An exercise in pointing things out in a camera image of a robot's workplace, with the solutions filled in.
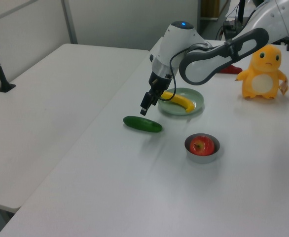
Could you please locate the black vertical tripod pole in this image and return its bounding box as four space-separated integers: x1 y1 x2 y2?
238 0 246 25

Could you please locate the orange plush dinosaur toy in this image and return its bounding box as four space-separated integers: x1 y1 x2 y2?
235 44 289 100

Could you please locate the black electronics box with cables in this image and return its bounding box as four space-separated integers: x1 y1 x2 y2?
216 20 241 41

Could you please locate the pale green round plate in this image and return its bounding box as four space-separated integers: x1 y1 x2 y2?
157 87 205 117

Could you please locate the yellow banana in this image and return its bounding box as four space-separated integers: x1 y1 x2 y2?
160 91 195 114

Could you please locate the white side table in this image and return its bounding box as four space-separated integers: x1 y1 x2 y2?
0 43 150 237

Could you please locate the dark green cucumber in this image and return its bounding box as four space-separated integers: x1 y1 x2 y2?
123 116 163 133

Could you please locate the wooden cabinet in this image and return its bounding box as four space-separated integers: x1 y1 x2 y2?
200 0 220 20

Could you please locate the dark red chili pepper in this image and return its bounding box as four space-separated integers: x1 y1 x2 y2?
219 64 243 75

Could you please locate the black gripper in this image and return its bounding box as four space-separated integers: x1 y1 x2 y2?
140 71 173 117

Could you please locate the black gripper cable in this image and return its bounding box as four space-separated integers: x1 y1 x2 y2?
159 40 234 102

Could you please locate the small grey metal bowl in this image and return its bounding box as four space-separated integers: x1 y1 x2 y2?
184 133 221 164

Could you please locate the red apple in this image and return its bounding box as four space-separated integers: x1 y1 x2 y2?
189 135 216 157

